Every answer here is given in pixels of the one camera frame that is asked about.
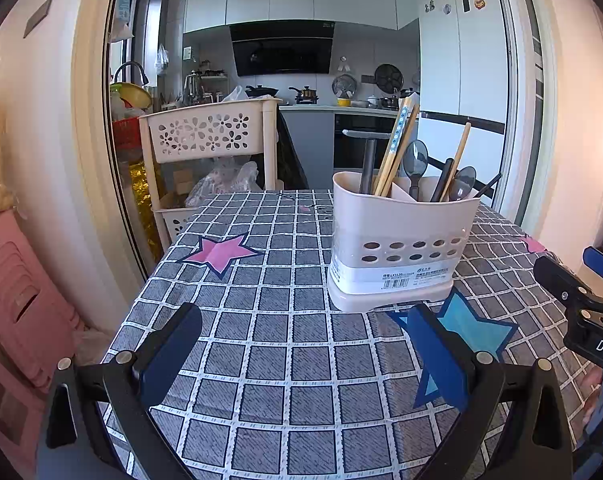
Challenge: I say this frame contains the dark plastic utensil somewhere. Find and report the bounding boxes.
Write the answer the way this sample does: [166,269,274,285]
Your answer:
[359,138,378,195]

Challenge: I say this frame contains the yellow green colander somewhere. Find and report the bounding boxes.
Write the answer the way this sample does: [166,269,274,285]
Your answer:
[110,82,152,108]

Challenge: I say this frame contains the black round mould pan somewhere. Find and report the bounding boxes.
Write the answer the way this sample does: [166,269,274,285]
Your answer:
[375,63,405,93]

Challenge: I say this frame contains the black range hood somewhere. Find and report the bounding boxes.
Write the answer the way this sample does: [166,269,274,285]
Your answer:
[230,20,336,78]

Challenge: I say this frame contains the beige flower-cutout storage cart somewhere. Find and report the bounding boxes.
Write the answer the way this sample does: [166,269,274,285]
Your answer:
[138,99,282,251]

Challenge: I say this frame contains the crumpled plastic bag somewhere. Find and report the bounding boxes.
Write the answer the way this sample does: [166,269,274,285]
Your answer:
[185,161,262,208]

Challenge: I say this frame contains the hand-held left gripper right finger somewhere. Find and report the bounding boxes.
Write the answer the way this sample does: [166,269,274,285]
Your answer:
[405,303,576,480]

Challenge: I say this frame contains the pink plastic stool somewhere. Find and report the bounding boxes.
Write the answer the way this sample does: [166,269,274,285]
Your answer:
[0,210,87,396]

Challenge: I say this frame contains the white wall cabinets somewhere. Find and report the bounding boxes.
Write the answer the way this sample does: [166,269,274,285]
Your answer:
[184,0,422,36]

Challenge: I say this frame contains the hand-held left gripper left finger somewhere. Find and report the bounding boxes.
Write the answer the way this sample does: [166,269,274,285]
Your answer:
[44,302,204,480]

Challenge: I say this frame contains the person's right hand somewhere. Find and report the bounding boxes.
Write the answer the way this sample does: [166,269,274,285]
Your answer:
[581,366,603,425]

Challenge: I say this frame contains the black built-in oven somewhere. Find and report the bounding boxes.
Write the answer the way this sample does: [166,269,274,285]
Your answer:
[334,112,399,171]

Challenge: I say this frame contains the round metal steamer rack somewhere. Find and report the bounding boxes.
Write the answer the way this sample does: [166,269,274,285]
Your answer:
[331,74,358,98]

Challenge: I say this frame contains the beige plastic utensil holder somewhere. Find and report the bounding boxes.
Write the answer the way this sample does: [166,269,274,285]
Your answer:
[327,170,482,312]

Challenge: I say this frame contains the curved kitchen faucet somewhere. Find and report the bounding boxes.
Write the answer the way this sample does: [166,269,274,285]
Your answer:
[112,61,149,88]

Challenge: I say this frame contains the grey checkered star tablecloth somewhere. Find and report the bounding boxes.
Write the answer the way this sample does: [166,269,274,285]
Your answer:
[101,189,602,480]

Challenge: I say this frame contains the gold foil bag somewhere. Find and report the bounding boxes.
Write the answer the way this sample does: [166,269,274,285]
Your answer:
[126,162,164,256]

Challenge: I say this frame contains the red plastic basket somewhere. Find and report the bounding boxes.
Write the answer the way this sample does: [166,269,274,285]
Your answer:
[112,117,147,151]

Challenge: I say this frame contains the white refrigerator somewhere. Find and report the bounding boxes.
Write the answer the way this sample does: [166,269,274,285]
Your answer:
[416,0,512,211]

